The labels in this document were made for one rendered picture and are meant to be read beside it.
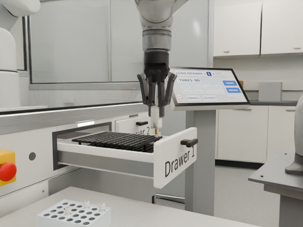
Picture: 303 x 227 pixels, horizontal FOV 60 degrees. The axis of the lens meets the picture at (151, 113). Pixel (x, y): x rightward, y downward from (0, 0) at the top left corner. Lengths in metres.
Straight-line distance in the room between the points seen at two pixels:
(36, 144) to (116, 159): 0.22
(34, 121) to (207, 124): 1.17
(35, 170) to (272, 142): 3.24
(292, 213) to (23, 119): 0.85
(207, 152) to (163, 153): 1.12
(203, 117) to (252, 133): 2.05
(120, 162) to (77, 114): 0.26
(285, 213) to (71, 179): 0.70
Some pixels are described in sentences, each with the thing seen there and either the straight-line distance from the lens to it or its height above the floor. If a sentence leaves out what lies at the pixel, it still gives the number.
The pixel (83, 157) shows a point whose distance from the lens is 0.76.
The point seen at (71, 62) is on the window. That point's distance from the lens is 0.88.
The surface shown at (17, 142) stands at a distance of 0.73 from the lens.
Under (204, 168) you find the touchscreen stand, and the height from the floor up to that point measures 0.55.
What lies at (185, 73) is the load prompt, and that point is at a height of 1.15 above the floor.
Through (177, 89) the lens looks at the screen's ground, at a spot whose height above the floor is 1.05.
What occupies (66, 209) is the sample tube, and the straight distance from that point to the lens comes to 0.59.
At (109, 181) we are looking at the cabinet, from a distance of 1.06.
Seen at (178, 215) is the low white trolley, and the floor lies 0.76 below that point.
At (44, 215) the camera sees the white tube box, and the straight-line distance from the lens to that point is 0.62.
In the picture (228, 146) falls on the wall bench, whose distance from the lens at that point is 3.72.
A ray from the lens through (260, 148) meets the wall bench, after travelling 3.72.
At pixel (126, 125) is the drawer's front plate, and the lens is 1.08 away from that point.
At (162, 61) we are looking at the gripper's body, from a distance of 0.80.
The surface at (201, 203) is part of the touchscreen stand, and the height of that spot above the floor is 0.32.
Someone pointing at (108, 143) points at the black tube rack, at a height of 0.90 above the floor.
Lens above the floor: 1.05
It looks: 5 degrees down
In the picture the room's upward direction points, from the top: straight up
